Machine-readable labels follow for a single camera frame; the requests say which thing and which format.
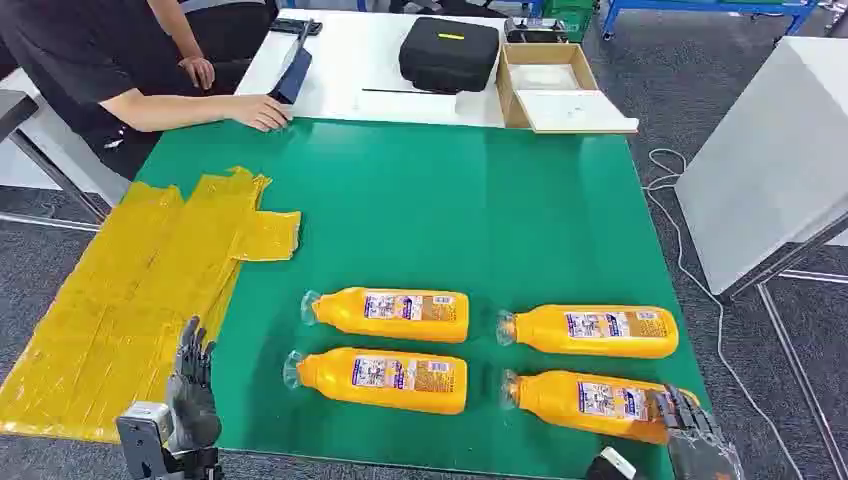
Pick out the person's left hand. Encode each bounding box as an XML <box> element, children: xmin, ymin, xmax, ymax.
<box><xmin>178</xmin><ymin>56</ymin><xmax>217</xmax><ymax>92</ymax></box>

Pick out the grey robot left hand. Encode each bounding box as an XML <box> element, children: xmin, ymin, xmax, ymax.
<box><xmin>165</xmin><ymin>316</ymin><xmax>223</xmax><ymax>453</ymax></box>

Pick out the person's right hand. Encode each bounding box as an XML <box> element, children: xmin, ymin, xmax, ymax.
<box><xmin>225</xmin><ymin>94</ymin><xmax>293</xmax><ymax>132</ymax></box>

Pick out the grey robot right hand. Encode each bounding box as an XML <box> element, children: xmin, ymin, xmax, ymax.
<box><xmin>652</xmin><ymin>384</ymin><xmax>723</xmax><ymax>444</ymax></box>

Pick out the orange drink bottle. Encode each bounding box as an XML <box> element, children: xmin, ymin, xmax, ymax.
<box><xmin>500</xmin><ymin>369</ymin><xmax>700</xmax><ymax>446</ymax></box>
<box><xmin>301</xmin><ymin>286</ymin><xmax>470</xmax><ymax>344</ymax></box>
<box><xmin>283</xmin><ymin>347</ymin><xmax>469</xmax><ymax>417</ymax></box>
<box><xmin>496</xmin><ymin>304</ymin><xmax>680</xmax><ymax>360</ymax></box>

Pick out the dark blue folder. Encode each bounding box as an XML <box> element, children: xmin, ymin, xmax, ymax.
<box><xmin>268</xmin><ymin>19</ymin><xmax>314</xmax><ymax>106</ymax></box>

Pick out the black handheld controller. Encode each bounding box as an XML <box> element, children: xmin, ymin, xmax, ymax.
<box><xmin>268</xmin><ymin>17</ymin><xmax>324</xmax><ymax>36</ymax></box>

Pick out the yellow plastic sheet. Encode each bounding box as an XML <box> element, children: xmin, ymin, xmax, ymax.
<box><xmin>0</xmin><ymin>165</ymin><xmax>303</xmax><ymax>445</ymax></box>

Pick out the person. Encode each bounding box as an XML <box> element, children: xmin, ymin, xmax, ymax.
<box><xmin>0</xmin><ymin>0</ymin><xmax>293</xmax><ymax>181</ymax></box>

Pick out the grey side table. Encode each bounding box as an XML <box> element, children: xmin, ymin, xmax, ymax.
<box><xmin>0</xmin><ymin>89</ymin><xmax>111</xmax><ymax>233</ymax></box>

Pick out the black carry case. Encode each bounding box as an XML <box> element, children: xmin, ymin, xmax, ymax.
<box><xmin>398</xmin><ymin>16</ymin><xmax>501</xmax><ymax>94</ymax></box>

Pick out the green table mat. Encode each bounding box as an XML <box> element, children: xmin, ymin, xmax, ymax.
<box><xmin>132</xmin><ymin>117</ymin><xmax>711</xmax><ymax>480</ymax></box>

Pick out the black bag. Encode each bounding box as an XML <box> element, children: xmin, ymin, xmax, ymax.
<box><xmin>389</xmin><ymin>0</ymin><xmax>508</xmax><ymax>19</ymax></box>

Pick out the open cardboard box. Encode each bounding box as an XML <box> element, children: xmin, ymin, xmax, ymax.
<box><xmin>495</xmin><ymin>42</ymin><xmax>641</xmax><ymax>136</ymax></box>

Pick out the white panel table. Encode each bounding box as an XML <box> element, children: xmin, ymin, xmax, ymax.
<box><xmin>674</xmin><ymin>36</ymin><xmax>848</xmax><ymax>480</ymax></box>

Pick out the white foam pad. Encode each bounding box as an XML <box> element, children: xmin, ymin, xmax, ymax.
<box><xmin>508</xmin><ymin>64</ymin><xmax>583</xmax><ymax>92</ymax></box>

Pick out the white foam board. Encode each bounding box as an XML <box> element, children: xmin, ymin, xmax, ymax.
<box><xmin>516</xmin><ymin>89</ymin><xmax>641</xmax><ymax>134</ymax></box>

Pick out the green plastic crate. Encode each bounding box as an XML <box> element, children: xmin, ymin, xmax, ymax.
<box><xmin>541</xmin><ymin>0</ymin><xmax>598</xmax><ymax>42</ymax></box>

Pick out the blue metal rack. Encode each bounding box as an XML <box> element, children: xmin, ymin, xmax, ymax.
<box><xmin>599</xmin><ymin>0</ymin><xmax>819</xmax><ymax>41</ymax></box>

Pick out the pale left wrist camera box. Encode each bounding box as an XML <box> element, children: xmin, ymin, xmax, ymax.
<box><xmin>115</xmin><ymin>400</ymin><xmax>175</xmax><ymax>480</ymax></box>

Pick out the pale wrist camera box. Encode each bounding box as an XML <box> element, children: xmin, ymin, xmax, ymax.
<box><xmin>115</xmin><ymin>400</ymin><xmax>175</xmax><ymax>480</ymax></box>
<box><xmin>586</xmin><ymin>447</ymin><xmax>639</xmax><ymax>480</ymax></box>

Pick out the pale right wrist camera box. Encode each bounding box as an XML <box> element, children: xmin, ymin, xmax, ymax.
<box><xmin>586</xmin><ymin>447</ymin><xmax>639</xmax><ymax>480</ymax></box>

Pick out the white floor cable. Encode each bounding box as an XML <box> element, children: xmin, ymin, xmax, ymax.
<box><xmin>642</xmin><ymin>148</ymin><xmax>806</xmax><ymax>480</ymax></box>

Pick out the black device with cables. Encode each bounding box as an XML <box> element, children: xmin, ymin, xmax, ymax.
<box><xmin>503</xmin><ymin>17</ymin><xmax>571</xmax><ymax>44</ymax></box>

